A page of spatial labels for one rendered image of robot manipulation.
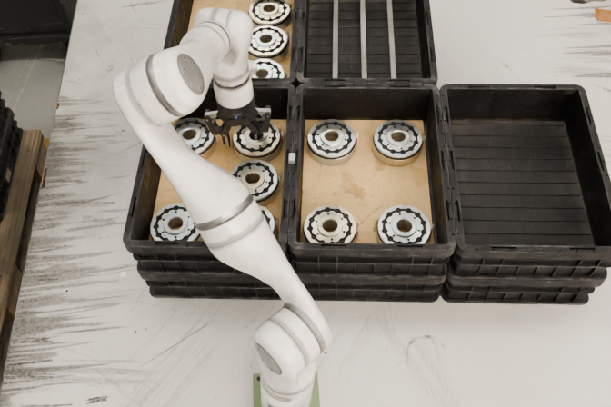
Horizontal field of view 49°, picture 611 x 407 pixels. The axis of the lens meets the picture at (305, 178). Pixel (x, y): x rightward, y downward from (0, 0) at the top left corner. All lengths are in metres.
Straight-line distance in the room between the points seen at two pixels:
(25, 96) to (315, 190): 1.76
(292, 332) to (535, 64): 1.12
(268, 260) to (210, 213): 0.11
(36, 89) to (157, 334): 1.70
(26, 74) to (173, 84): 2.15
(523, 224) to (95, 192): 0.94
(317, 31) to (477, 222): 0.64
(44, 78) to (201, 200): 2.09
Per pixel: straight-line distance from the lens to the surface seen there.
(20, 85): 2.98
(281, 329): 1.02
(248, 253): 0.95
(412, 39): 1.69
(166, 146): 0.94
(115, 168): 1.66
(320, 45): 1.67
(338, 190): 1.39
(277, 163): 1.44
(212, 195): 0.93
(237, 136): 1.45
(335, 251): 1.21
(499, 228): 1.39
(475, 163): 1.47
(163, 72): 0.89
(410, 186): 1.41
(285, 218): 1.24
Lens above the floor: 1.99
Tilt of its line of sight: 55 degrees down
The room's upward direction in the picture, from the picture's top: 3 degrees counter-clockwise
